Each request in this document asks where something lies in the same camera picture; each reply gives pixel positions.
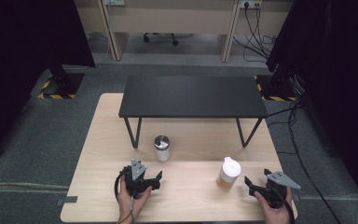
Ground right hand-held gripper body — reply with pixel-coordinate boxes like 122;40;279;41
250;171;302;209

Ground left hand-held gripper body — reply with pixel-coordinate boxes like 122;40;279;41
122;159;153;200

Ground glass shaker with metal lid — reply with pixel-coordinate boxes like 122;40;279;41
154;134;171;162

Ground black shelf with metal legs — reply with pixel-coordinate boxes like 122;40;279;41
118;75;269;149

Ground person's right hand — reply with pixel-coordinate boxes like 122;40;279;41
254;189;295;224

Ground person's left hand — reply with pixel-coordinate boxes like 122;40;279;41
117;176;153;224

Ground grey floor tape strip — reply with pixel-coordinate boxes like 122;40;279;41
55;195;79;206

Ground black stand base with hazard tape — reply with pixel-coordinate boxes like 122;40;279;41
254;74;300;103
36;63;86;100

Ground black curtain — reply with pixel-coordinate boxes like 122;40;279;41
265;0;358;216
0;0;96;163

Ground black office chair base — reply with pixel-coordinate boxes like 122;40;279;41
143;32;180;48

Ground beige desk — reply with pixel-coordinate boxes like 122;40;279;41
97;0;241;63

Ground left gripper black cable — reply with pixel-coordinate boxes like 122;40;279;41
114;165;136;224

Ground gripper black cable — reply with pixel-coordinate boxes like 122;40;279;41
276;186;296;224
114;165;136;224

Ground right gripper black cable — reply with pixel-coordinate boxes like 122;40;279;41
276;186;296;224

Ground black floor cable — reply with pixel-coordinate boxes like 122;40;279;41
266;102;343;224

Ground black cables at wall socket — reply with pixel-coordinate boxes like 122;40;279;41
232;2;278;63

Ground white wall socket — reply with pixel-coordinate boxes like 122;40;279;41
103;0;126;7
239;0;263;9

